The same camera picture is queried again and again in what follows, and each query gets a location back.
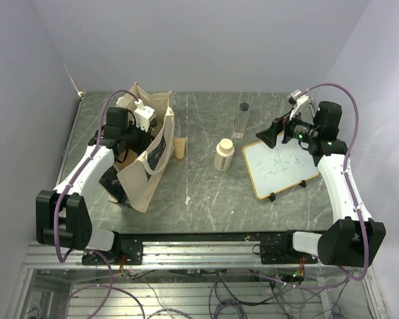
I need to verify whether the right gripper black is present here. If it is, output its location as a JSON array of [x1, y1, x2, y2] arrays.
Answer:
[[256, 106, 319, 148]]

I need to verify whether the cream canvas tote bag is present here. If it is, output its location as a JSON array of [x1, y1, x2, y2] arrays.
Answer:
[[99, 83, 175, 213]]

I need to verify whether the beige squeeze tube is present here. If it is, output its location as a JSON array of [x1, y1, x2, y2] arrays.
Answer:
[[173, 138, 187, 161]]

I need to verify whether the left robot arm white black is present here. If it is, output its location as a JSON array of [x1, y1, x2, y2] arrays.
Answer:
[[35, 102, 156, 264]]

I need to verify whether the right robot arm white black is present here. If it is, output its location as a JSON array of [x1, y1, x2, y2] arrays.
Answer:
[[256, 100, 386, 268]]

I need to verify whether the yellow-framed whiteboard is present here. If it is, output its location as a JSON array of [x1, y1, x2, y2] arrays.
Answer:
[[242, 134, 319, 199]]

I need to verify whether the beige round lotion bottle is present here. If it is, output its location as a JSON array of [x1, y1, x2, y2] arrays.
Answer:
[[213, 138, 235, 171]]

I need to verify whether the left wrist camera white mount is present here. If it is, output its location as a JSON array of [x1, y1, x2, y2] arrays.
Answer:
[[133, 99, 156, 131]]

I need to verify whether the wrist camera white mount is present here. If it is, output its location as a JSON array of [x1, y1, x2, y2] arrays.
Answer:
[[133, 99, 156, 131], [287, 90, 312, 120]]

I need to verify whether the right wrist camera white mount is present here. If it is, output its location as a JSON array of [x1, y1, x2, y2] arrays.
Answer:
[[287, 90, 312, 120]]

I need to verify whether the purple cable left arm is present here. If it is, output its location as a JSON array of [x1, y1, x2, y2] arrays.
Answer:
[[53, 89, 144, 319]]

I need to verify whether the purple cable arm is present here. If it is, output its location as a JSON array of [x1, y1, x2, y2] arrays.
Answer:
[[297, 82, 373, 289], [53, 89, 144, 319]]

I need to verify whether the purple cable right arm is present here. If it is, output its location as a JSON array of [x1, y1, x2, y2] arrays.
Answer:
[[297, 82, 373, 289]]

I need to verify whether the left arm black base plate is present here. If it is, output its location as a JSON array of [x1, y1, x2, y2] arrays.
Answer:
[[81, 240, 144, 266]]

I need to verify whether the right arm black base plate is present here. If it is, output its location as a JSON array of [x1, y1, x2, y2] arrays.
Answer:
[[258, 231, 304, 265]]

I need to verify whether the aluminium rail frame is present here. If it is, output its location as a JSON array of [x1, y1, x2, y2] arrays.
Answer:
[[22, 239, 323, 270]]

